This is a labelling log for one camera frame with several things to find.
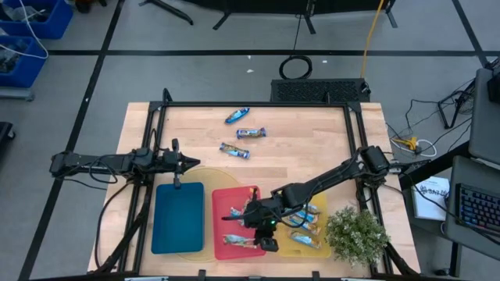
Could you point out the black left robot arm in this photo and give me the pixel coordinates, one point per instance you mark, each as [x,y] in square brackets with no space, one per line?
[97,162]

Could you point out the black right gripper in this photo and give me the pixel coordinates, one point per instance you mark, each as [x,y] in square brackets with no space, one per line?
[261,212]

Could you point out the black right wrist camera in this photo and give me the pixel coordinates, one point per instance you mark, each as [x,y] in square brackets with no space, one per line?
[268,242]

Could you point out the black backlit keyboard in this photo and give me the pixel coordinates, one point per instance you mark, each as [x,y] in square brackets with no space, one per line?
[478,207]

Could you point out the black perforated computer case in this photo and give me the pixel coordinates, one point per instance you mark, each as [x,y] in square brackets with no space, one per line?
[318,90]

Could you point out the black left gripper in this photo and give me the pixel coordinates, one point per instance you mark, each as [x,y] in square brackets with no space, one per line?
[172,161]

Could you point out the red plastic bin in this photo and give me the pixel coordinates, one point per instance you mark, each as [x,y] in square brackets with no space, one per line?
[234,195]

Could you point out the grey monitor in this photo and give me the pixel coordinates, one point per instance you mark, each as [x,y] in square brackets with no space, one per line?
[484,117]

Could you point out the yellow plastic bin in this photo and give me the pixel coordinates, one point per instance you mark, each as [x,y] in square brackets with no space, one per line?
[285,247]

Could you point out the white paper booklet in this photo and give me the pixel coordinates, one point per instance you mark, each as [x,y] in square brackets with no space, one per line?
[429,199]

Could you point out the blue brown granola bar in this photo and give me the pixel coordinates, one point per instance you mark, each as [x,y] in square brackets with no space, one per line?
[251,133]
[236,212]
[238,240]
[234,150]

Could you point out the blue plastic bin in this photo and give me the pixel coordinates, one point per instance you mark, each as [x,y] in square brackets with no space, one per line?
[177,218]

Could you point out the small green potted plant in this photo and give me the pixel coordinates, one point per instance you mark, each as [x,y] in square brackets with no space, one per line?
[357,236]

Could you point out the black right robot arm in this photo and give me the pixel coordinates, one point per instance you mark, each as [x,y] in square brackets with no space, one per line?
[332,173]

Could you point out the blue storage crate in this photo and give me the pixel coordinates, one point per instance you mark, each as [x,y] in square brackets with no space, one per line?
[27,68]
[54,27]

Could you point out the grey side desk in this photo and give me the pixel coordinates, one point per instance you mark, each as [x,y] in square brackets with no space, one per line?
[465,171]

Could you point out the round translucent yellow mat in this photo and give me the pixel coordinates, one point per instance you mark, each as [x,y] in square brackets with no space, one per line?
[213,177]

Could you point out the black aluminium table frame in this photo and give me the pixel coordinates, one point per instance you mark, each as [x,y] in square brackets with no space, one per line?
[254,104]

